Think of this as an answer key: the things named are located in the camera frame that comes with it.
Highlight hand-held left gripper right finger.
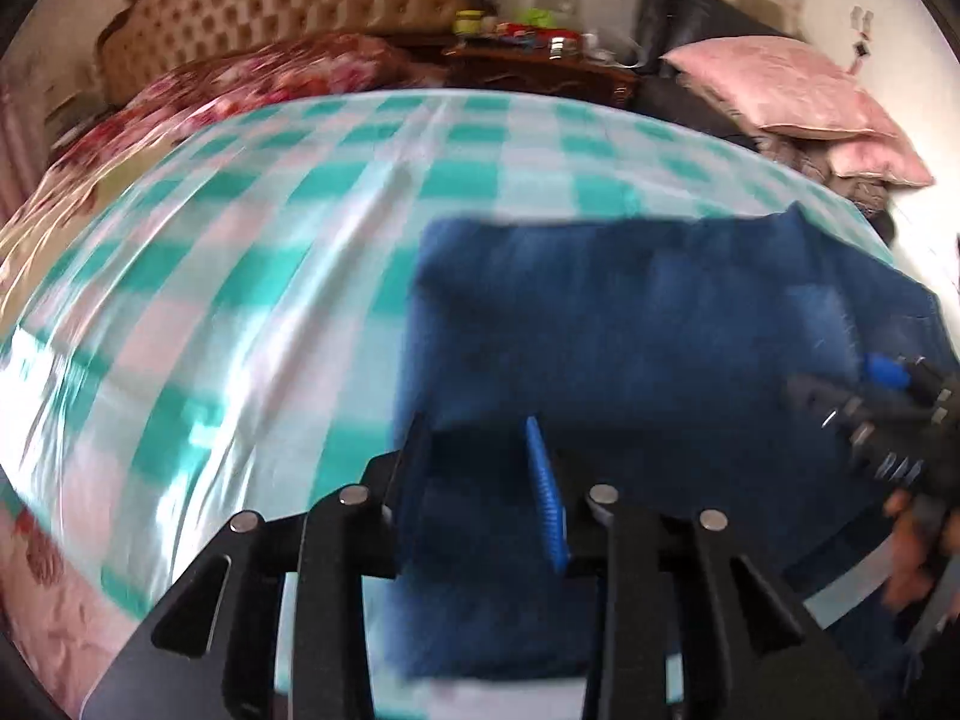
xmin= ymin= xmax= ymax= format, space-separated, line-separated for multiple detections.
xmin=523 ymin=415 xmax=882 ymax=720

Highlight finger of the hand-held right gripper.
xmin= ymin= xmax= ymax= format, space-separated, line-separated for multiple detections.
xmin=786 ymin=376 xmax=938 ymax=497
xmin=861 ymin=354 xmax=960 ymax=425

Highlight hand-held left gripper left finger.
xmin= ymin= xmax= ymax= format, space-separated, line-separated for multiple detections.
xmin=86 ymin=409 xmax=436 ymax=720

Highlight blue denim pants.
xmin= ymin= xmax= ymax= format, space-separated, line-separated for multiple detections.
xmin=381 ymin=202 xmax=960 ymax=685

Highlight person's right hand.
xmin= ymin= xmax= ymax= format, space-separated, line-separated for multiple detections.
xmin=881 ymin=487 xmax=953 ymax=610

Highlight small pink pillow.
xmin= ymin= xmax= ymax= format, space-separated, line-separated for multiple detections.
xmin=823 ymin=129 xmax=935 ymax=188

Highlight brown plaid blanket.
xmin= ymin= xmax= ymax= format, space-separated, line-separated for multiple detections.
xmin=750 ymin=131 xmax=895 ymax=217

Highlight green white checked tablecloth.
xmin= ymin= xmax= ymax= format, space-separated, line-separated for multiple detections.
xmin=0 ymin=88 xmax=901 ymax=700

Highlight large pink pillow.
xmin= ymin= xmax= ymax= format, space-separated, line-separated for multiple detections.
xmin=660 ymin=37 xmax=899 ymax=141

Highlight pink floral bedsheet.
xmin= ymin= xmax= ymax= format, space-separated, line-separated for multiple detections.
xmin=0 ymin=499 xmax=155 ymax=715

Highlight black bag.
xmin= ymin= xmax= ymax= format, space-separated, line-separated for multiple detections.
xmin=628 ymin=0 xmax=815 ymax=152

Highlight golden floral quilt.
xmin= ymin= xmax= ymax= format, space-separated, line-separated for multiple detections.
xmin=0 ymin=157 xmax=151 ymax=365

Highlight dark wooden nightstand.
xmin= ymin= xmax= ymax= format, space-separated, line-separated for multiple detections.
xmin=441 ymin=37 xmax=640 ymax=110

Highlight red floral blanket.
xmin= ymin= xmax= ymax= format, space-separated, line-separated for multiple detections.
xmin=51 ymin=33 xmax=445 ymax=167

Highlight tufted leather carved headboard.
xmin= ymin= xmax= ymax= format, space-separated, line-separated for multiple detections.
xmin=96 ymin=0 xmax=497 ymax=107

